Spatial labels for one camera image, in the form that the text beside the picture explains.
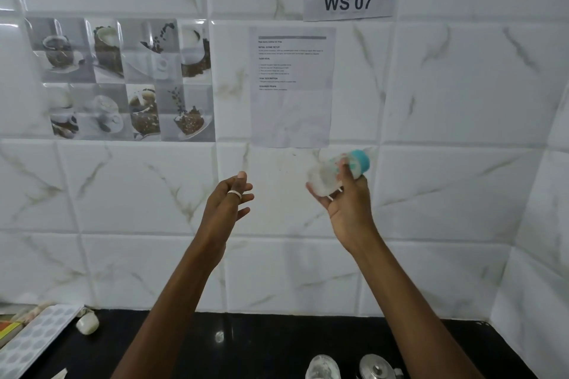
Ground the clear bottle with teal cap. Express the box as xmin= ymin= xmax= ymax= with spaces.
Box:
xmin=307 ymin=149 xmax=371 ymax=197

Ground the yellow packet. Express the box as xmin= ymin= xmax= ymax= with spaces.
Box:
xmin=0 ymin=321 xmax=24 ymax=349

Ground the person's left hand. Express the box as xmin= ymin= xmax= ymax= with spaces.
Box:
xmin=197 ymin=171 xmax=255 ymax=271

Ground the white grey patterned board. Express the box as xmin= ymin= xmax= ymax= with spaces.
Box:
xmin=0 ymin=304 xmax=85 ymax=379

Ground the coffee cups picture tile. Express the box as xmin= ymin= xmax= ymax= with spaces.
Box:
xmin=24 ymin=16 xmax=217 ymax=143

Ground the person's left forearm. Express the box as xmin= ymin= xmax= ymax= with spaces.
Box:
xmin=110 ymin=250 xmax=227 ymax=379

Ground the steel pot lid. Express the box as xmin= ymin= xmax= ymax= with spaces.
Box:
xmin=359 ymin=353 xmax=403 ymax=379

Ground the small white cap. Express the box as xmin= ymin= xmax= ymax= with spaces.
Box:
xmin=75 ymin=309 xmax=101 ymax=336

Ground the printed instruction sheet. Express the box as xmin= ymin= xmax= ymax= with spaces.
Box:
xmin=247 ymin=26 xmax=337 ymax=149

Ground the person's right hand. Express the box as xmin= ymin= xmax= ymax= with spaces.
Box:
xmin=306 ymin=159 xmax=379 ymax=258

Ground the person's right forearm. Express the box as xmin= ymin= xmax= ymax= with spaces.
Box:
xmin=344 ymin=236 xmax=486 ymax=379

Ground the white paper wall label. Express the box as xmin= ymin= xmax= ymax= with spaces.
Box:
xmin=303 ymin=0 xmax=396 ymax=22

